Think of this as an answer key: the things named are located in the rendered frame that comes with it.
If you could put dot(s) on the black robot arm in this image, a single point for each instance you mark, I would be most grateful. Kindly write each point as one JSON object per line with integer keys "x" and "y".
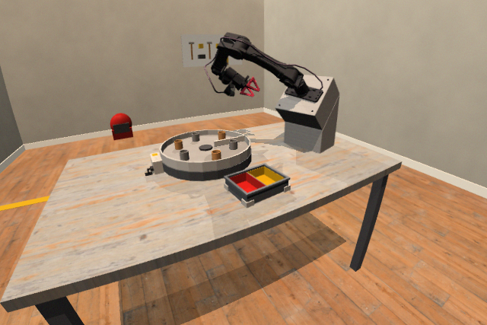
{"x": 288, "y": 75}

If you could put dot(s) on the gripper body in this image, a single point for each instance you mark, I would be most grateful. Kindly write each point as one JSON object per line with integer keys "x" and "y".
{"x": 244, "y": 83}

